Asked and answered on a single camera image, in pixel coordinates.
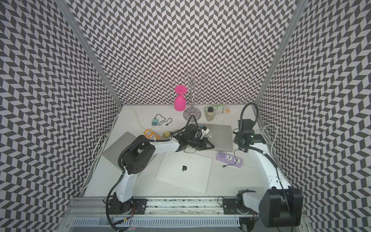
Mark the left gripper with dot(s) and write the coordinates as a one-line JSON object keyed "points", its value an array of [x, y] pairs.
{"points": [[204, 145]]}

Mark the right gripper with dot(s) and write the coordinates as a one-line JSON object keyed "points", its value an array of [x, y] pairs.
{"points": [[237, 137]]}

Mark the yellow charger adapter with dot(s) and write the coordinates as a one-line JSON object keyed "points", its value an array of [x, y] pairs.
{"points": [[166, 134]]}

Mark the teal charger adapter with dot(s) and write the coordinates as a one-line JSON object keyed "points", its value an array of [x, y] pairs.
{"points": [[154, 122]]}

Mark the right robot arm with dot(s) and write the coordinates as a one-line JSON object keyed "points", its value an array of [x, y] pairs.
{"points": [[281, 204]]}

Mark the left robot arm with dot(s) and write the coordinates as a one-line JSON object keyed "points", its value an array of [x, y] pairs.
{"points": [[135, 158]]}

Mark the rear grey laptop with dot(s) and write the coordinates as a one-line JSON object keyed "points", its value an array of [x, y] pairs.
{"points": [[220, 136]]}

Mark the centre white laptop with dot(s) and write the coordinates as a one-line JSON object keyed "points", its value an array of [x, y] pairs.
{"points": [[185, 170]]}

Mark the left silver laptop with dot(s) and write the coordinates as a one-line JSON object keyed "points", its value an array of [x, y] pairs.
{"points": [[112, 153]]}

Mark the purple power strip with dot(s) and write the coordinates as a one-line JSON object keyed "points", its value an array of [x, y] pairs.
{"points": [[228, 159]]}

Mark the small glass bottle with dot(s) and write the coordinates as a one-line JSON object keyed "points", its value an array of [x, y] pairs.
{"points": [[209, 114]]}

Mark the green packet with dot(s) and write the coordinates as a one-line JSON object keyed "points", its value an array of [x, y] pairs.
{"points": [[217, 109]]}

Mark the pink wine glass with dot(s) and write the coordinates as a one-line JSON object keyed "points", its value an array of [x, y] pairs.
{"points": [[180, 101]]}

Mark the chrome glass holder stand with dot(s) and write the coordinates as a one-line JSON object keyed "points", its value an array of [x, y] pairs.
{"points": [[193, 83]]}

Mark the orange power strip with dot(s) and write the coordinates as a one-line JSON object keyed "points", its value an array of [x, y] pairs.
{"points": [[150, 134]]}

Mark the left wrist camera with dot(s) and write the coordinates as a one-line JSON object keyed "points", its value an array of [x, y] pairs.
{"points": [[203, 131]]}

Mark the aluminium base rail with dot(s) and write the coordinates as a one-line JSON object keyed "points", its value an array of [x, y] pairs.
{"points": [[162, 207]]}

